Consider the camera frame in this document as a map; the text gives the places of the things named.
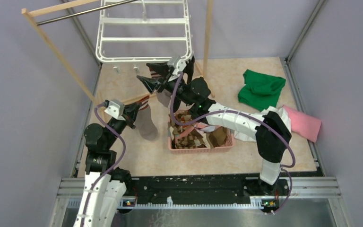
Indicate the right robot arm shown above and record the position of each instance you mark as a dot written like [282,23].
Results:
[268,129]

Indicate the green cloth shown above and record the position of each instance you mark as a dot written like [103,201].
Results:
[260,91]

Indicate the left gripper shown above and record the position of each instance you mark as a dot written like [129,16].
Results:
[130,112]

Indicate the white clip hanger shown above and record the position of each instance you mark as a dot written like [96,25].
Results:
[144,31]

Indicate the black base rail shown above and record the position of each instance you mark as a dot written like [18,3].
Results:
[203,191]

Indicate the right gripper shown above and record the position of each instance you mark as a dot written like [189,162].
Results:
[151,84]

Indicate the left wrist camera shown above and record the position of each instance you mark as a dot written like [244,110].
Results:
[115,109]

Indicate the pink cloth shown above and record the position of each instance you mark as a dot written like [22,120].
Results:
[305,125]

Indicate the grey orange striped sock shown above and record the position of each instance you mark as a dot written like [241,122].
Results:
[164,97]

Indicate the argyle patterned sock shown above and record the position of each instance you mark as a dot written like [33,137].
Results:
[187,137]

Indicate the metal rack rod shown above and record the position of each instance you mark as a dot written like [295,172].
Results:
[85,12]

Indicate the brown striped sock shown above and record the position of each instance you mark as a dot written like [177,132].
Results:
[217,138]

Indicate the wooden drying rack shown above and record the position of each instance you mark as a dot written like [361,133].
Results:
[30,16]

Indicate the pink plastic basket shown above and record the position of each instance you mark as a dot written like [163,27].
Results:
[184,117]

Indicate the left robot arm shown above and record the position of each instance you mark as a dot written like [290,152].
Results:
[105,183]

